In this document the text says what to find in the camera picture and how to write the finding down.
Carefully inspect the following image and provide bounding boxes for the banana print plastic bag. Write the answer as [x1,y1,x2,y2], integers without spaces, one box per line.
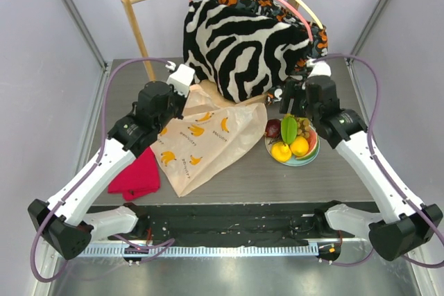
[151,83,268,197]

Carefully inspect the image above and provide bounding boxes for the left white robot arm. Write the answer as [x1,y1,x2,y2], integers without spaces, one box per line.
[28,78,189,260]

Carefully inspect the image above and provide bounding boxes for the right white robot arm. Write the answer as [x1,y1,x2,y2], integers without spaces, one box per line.
[280,76,443,261]

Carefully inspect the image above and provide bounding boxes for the brown longan bunch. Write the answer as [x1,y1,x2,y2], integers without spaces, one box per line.
[296,117,311,139]

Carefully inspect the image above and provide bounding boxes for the watermelon slice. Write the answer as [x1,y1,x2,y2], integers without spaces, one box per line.
[296,127,319,160]

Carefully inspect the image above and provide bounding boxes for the yellow lemon right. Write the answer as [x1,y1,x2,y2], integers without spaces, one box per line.
[289,136,309,157]

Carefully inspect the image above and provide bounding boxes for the yellow lemon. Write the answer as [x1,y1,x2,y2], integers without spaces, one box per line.
[271,141,292,163]
[289,136,309,157]

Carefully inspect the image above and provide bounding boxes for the dark red mango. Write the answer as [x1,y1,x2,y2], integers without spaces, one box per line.
[264,119,281,138]

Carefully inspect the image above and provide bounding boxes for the yellow lemon left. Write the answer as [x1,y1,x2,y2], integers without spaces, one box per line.
[271,141,292,163]

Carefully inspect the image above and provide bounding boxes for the fruit plate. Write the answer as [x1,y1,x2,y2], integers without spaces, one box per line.
[264,133,319,166]

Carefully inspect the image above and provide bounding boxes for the red cloth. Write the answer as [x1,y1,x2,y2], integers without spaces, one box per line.
[108,148,161,202]

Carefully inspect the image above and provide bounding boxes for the zebra print garment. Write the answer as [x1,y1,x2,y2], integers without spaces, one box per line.
[182,0,310,103]

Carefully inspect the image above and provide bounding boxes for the orange camouflage garment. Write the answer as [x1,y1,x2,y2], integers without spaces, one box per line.
[207,0,329,105]

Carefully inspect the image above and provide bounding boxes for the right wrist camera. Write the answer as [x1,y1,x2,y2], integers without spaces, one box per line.
[307,60,332,78]

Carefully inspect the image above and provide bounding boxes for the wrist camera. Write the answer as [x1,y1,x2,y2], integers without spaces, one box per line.
[166,64,195,98]
[307,60,332,78]

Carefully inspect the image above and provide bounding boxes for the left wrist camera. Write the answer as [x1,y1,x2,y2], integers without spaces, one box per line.
[166,64,195,98]

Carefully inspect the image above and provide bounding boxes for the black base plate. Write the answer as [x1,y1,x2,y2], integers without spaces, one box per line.
[96,200,357,245]

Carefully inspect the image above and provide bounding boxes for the slotted cable duct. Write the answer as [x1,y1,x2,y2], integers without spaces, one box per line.
[79,242,318,259]

